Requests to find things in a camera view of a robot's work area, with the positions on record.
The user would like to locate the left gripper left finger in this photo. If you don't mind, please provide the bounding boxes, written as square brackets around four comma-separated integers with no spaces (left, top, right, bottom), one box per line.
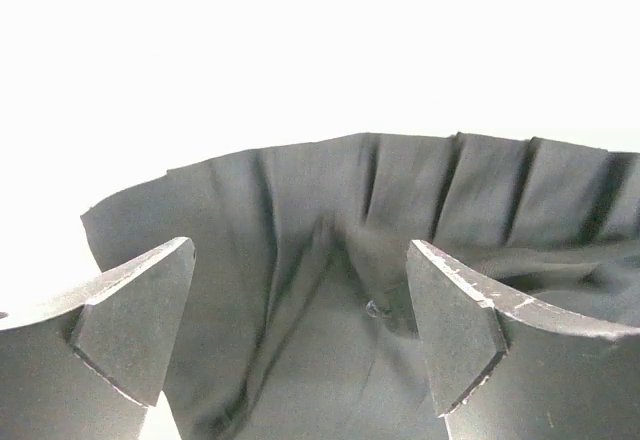
[1,237,195,439]

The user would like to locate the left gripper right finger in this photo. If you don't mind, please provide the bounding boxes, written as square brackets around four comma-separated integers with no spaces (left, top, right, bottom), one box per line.
[406,240,639,439]

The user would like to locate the black pleated skirt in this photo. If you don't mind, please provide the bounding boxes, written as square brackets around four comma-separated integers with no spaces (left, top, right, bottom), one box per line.
[82,134,639,439]

